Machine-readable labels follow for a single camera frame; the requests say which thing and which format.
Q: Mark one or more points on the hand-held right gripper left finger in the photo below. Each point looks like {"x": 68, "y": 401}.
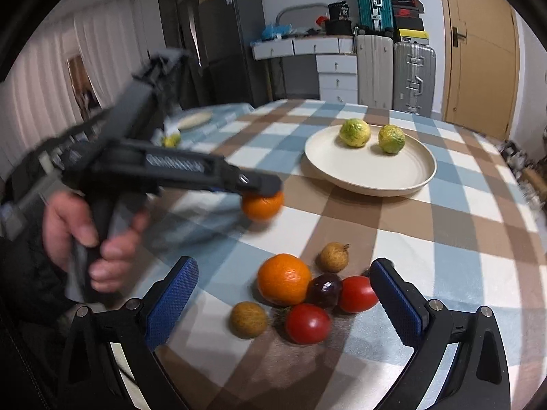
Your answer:
{"x": 171, "y": 303}

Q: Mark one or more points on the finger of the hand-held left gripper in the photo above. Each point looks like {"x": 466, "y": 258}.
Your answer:
{"x": 256, "y": 183}

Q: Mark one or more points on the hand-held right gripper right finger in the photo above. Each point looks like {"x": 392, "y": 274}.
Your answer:
{"x": 397, "y": 303}

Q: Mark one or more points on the small orange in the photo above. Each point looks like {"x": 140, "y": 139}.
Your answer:
{"x": 263, "y": 210}

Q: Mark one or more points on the red tomato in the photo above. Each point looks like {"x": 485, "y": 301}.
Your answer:
{"x": 308, "y": 323}
{"x": 359, "y": 294}

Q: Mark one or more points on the dark purple plum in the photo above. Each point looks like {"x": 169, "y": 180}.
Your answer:
{"x": 324, "y": 290}

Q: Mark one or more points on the brown longan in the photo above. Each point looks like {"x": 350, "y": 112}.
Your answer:
{"x": 333, "y": 257}
{"x": 249, "y": 319}

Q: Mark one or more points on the large orange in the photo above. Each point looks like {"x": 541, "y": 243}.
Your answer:
{"x": 284, "y": 279}

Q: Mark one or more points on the large cream plate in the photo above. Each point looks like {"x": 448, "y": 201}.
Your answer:
{"x": 371, "y": 175}

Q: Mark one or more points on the person's left forearm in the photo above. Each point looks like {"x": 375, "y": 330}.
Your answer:
{"x": 30, "y": 282}

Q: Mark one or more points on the person's left hand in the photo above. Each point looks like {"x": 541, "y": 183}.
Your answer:
{"x": 64, "y": 218}

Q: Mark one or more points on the small green fruit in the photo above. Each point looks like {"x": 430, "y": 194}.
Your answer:
{"x": 172, "y": 140}

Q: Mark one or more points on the small cream plate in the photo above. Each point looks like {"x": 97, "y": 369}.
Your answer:
{"x": 194, "y": 121}

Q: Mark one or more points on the window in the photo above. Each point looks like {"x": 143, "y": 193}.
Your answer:
{"x": 81, "y": 85}

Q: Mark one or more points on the yellow green citrus fruit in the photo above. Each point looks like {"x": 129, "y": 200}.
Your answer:
{"x": 354, "y": 133}

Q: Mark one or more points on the white curtains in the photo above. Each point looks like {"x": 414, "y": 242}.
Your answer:
{"x": 42, "y": 72}

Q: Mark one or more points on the white desk with drawers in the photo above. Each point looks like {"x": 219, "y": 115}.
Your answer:
{"x": 337, "y": 72}

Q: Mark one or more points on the grey refrigerator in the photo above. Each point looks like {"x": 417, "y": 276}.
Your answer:
{"x": 230, "y": 47}

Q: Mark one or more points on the dark tall cabinet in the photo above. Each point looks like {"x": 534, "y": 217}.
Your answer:
{"x": 175, "y": 17}

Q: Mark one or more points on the blue plastic bag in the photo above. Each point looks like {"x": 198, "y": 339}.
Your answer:
{"x": 277, "y": 32}

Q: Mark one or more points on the beige suitcase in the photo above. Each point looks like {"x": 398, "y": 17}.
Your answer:
{"x": 375, "y": 72}

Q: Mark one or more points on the black bag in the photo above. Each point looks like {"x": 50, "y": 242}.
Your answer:
{"x": 339, "y": 21}

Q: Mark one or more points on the pile of shoes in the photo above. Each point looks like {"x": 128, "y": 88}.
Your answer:
{"x": 525, "y": 166}

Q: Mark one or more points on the silver suitcase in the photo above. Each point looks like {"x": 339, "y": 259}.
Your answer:
{"x": 414, "y": 77}

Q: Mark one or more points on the yellow black box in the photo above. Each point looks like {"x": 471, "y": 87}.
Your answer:
{"x": 412, "y": 36}

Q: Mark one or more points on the teal suitcase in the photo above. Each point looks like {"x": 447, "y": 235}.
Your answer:
{"x": 371, "y": 0}

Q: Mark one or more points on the wooden door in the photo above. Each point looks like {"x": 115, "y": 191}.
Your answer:
{"x": 478, "y": 51}

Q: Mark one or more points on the grey metal chair frame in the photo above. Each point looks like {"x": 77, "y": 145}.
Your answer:
{"x": 299, "y": 6}

